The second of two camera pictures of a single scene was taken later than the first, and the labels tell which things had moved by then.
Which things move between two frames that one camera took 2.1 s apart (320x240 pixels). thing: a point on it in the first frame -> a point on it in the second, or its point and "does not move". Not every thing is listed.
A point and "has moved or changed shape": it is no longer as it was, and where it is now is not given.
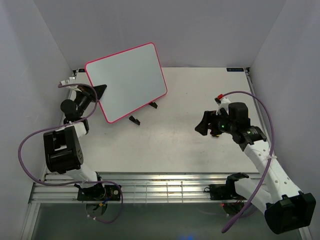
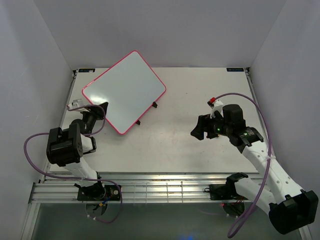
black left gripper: x=88 y=93 -> x=96 y=111
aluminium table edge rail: x=259 y=108 does not move
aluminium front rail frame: x=137 y=188 does not move
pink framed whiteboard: x=134 y=78 has moved or changed shape
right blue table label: x=235 y=69 does not move
